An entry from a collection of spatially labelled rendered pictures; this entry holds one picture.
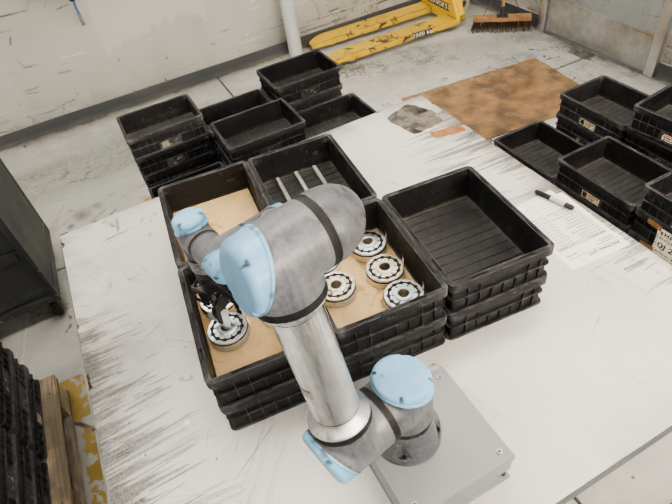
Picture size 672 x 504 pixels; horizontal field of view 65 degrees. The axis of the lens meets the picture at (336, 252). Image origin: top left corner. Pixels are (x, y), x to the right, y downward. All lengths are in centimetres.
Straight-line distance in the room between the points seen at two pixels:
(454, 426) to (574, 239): 80
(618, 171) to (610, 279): 103
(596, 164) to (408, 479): 186
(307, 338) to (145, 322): 98
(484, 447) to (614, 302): 63
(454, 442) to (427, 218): 69
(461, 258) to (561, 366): 37
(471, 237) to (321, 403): 82
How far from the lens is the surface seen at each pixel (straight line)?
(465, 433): 122
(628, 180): 261
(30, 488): 211
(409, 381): 101
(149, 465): 144
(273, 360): 120
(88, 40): 443
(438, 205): 165
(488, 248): 152
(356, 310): 137
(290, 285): 71
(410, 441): 112
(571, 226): 182
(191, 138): 290
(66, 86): 452
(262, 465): 134
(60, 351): 282
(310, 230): 71
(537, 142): 297
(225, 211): 176
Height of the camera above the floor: 189
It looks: 44 degrees down
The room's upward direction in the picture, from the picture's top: 10 degrees counter-clockwise
